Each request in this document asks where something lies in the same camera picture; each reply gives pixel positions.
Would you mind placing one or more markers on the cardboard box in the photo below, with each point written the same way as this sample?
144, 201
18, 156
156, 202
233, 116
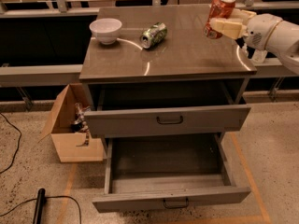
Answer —
71, 146

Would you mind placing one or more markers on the white bowl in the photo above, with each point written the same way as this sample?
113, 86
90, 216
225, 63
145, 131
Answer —
106, 30

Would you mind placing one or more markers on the small clear pump bottle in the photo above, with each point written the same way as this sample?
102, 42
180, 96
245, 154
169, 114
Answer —
245, 49

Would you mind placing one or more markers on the grey upper open drawer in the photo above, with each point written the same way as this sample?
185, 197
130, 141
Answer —
166, 121

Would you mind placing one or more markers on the clear sanitizer pump bottle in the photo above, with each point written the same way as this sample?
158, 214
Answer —
259, 56

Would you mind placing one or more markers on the grey middle open drawer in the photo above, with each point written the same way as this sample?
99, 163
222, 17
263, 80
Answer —
167, 172

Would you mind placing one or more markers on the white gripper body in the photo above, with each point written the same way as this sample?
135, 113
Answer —
261, 31

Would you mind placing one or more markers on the red coke can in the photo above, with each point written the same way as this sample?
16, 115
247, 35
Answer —
218, 9

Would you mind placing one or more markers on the grey drawer cabinet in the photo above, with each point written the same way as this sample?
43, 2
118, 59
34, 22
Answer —
185, 69

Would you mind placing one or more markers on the green crushed soda can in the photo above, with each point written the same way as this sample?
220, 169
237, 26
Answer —
154, 35

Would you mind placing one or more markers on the grey metal railing shelf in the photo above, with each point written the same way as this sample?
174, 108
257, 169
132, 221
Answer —
33, 75

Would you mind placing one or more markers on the snack bags in box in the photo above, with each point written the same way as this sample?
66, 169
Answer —
79, 125

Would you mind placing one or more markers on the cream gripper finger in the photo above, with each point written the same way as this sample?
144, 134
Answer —
240, 15
233, 28

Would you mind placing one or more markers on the grey open drawer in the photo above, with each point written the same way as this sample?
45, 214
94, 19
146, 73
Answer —
167, 172
166, 121

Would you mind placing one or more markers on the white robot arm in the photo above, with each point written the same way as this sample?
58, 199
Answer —
284, 44

